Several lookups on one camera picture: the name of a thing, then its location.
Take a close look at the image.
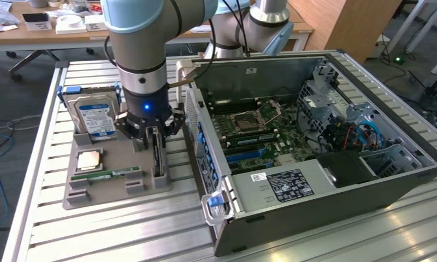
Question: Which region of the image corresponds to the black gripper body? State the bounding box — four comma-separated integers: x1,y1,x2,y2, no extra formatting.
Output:
123,84,173,123

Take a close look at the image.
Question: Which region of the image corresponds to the graphics card with metal bracket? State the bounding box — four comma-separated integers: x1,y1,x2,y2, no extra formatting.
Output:
150,125,167,178

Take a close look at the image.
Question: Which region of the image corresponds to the hard disk in blue caddy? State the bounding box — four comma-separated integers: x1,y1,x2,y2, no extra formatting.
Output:
58,85,127,142

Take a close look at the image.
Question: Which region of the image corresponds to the green RAM stick with label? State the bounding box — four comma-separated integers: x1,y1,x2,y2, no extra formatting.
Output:
71,165,142,181

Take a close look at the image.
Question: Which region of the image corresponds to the silver CPU chip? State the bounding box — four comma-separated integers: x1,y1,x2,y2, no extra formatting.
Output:
75,151,105,172

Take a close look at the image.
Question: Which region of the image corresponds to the CPU socket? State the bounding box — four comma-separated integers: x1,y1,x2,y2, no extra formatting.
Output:
230,111,267,135

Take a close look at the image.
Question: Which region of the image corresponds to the installed green RAM stick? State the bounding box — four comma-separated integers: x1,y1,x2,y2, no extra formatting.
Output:
226,133,278,147

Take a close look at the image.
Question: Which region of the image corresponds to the long PCIe expansion slot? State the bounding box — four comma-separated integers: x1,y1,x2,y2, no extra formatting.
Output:
225,148,267,164

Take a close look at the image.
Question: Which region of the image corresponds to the grey plastic parts rack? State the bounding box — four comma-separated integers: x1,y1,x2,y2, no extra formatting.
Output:
61,120,174,210

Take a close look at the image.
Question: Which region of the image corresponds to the metal socket cover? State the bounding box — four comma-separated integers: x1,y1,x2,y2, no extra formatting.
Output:
255,98,283,126

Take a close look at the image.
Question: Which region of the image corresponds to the green motherboard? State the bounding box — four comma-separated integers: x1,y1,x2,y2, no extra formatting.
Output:
202,90,323,176

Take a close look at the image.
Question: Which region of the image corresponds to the silver chipset heatsink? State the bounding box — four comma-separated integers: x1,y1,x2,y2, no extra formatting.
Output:
275,154,298,165

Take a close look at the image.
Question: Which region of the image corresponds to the white box with label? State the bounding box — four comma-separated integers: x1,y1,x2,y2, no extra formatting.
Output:
83,14,107,32

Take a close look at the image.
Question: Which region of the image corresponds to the grey power supply unit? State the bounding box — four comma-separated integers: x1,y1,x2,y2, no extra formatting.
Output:
230,159,338,214

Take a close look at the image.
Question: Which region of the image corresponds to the flat white box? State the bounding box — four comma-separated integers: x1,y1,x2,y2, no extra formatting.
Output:
54,23,87,35

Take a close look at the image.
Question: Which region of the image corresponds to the white tape roll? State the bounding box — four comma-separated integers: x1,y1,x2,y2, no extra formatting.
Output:
55,15,81,28

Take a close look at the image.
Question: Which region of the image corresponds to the perforated metal drive cage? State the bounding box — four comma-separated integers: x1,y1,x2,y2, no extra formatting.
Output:
297,79,374,132

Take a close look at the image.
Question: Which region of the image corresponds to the dark bagged item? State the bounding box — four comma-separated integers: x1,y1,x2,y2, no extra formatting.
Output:
66,0,91,14

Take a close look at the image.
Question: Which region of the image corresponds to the white box with black top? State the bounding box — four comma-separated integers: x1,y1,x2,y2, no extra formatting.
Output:
21,13,53,32

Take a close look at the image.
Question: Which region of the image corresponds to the long wooden desk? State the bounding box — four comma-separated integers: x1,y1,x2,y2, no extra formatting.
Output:
0,0,314,53

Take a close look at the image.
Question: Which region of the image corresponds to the open grey PC case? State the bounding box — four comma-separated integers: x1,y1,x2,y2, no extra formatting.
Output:
175,52,437,258

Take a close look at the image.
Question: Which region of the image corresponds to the clear plastic bag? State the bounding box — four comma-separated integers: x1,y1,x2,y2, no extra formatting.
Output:
0,0,21,27

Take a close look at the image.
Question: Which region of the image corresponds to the wooden cabinet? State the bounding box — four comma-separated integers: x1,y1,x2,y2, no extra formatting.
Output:
286,0,403,64

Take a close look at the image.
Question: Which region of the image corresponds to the metal disk bay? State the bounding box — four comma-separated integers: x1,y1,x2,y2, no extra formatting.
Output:
358,144,423,178

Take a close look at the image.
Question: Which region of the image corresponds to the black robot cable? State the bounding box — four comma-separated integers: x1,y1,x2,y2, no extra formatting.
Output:
194,0,250,88

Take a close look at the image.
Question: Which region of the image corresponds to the blue case handle latch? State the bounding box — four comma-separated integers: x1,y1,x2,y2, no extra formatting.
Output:
206,195,223,210

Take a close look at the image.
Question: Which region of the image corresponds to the white floor cable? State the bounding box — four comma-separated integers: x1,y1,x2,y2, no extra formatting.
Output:
0,114,41,131

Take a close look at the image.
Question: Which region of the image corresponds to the blue floor cable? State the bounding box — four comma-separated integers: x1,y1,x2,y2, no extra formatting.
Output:
0,130,14,234

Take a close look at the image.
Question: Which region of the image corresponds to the blue SATA wire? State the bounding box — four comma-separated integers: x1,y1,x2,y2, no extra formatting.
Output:
359,120,386,152

